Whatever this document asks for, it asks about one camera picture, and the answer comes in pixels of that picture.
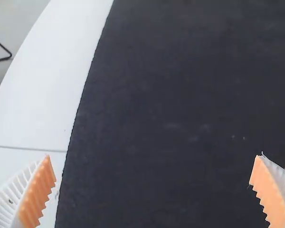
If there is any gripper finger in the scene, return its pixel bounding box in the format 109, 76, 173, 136
248, 151, 285, 228
0, 153, 57, 228

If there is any black wire frame leg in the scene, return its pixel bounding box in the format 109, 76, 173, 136
0, 34, 13, 64

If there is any black mat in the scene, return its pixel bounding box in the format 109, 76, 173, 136
55, 0, 285, 228

